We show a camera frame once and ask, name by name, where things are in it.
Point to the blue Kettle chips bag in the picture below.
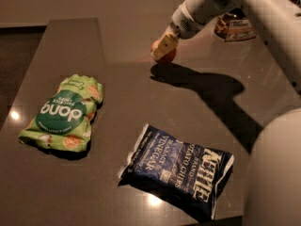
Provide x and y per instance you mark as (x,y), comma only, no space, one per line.
(188,176)

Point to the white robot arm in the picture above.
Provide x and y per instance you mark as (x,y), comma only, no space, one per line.
(273,191)

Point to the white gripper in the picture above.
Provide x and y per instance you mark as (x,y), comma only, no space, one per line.
(187,23)

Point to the glass jar black lid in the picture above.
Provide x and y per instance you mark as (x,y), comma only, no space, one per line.
(234,26)

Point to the green rice chips bag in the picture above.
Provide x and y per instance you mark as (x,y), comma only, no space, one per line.
(64,122)

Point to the red apple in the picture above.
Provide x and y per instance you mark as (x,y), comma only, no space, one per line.
(168,58)

